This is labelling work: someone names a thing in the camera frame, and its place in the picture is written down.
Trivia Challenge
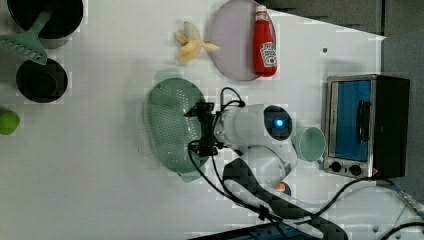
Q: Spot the green apple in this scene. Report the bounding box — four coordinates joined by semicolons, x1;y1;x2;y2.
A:
0;111;20;135

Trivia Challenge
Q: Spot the light green mug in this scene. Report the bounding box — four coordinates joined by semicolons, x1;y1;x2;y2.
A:
292;127;325;162

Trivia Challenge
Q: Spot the orange toy fruit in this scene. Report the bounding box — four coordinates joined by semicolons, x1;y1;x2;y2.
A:
276;182;287;192

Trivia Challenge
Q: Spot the grey round plate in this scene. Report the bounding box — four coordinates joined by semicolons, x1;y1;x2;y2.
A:
208;0;276;81

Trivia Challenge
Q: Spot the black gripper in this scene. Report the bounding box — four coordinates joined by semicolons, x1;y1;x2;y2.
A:
184;102;224;157

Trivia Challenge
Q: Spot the silver black toaster oven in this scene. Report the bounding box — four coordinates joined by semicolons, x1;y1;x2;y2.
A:
324;74;410;179

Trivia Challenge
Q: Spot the green slotted spatula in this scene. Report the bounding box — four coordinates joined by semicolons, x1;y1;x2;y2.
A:
0;10;51;65

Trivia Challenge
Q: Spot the red ketchup bottle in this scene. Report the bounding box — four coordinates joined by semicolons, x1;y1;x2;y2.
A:
253;5;278;77

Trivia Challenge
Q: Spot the small blue bowl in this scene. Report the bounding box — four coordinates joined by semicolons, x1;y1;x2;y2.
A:
282;182;292;196

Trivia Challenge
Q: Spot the green plastic strainer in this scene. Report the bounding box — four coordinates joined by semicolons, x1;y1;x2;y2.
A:
143;69;208;182

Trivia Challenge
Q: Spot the large black pot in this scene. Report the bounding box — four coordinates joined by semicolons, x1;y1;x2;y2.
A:
6;0;84;49

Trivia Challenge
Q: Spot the small black pot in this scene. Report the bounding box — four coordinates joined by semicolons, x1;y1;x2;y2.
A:
16;59;68;103

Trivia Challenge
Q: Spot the peeled banana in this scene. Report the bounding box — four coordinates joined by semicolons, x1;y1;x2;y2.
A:
175;21;220;63

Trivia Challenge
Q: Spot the dark blue table rail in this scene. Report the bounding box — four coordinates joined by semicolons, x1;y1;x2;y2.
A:
189;223;319;240

